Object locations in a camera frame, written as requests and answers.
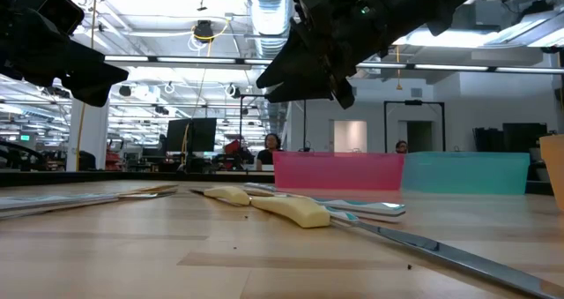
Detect red object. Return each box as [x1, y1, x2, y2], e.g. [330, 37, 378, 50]
[222, 138, 243, 159]

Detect cream-handled knife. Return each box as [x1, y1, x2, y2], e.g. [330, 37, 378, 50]
[191, 185, 253, 207]

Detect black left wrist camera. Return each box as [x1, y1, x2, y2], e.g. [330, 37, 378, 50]
[12, 0, 85, 38]

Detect orange plastic tray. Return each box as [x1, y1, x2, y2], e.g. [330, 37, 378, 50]
[539, 134, 564, 213]

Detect red plastic tray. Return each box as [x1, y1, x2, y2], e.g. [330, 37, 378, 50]
[272, 152, 405, 192]

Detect teal-patterned handle cutlery piece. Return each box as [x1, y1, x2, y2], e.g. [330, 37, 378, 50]
[0, 199, 120, 221]
[243, 182, 407, 224]
[0, 192, 119, 208]

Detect teal-patterned handle knife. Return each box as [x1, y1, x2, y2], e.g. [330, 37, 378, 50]
[324, 206, 564, 299]

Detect wooden chopsticks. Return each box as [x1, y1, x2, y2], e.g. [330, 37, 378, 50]
[131, 183, 181, 194]

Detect black computer monitor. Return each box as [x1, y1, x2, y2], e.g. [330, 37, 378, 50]
[165, 117, 219, 153]

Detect white column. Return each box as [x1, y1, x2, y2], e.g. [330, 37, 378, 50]
[65, 98, 110, 172]

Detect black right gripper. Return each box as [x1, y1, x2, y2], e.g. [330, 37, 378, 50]
[256, 0, 400, 109]

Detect teal plastic tray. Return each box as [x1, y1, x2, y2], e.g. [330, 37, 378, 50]
[400, 152, 531, 197]

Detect dark cabinets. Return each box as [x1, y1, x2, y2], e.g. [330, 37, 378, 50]
[473, 122, 550, 153]

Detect silver corrugated ceiling duct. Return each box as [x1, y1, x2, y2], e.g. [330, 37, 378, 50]
[245, 0, 295, 131]

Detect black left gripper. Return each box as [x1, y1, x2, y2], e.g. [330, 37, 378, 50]
[0, 0, 130, 108]

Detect long ceiling light bar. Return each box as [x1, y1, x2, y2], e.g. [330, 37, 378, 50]
[104, 55, 564, 75]

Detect gold cutlery piece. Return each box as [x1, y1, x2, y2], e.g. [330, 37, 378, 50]
[115, 191, 178, 202]

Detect black ceiling-mounted device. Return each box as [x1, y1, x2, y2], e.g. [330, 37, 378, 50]
[193, 19, 216, 43]

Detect black rig frame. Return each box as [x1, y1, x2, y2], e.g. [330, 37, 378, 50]
[382, 99, 447, 153]
[239, 93, 308, 153]

